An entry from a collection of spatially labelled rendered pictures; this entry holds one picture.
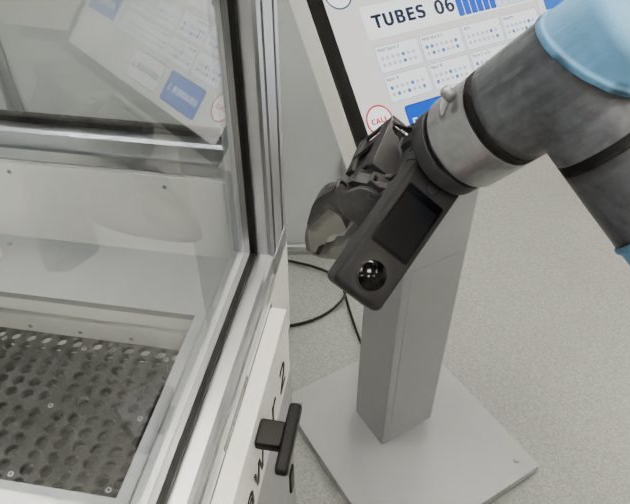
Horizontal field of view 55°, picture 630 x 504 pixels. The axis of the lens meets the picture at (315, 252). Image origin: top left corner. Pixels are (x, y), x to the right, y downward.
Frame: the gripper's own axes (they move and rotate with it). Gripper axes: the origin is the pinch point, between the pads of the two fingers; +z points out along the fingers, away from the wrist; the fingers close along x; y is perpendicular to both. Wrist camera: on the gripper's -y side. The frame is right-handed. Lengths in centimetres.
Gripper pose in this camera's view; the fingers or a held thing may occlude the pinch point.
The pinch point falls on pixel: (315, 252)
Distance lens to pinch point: 61.1
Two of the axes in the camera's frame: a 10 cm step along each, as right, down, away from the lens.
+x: -7.8, -5.6, -2.7
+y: 3.5, -7.7, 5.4
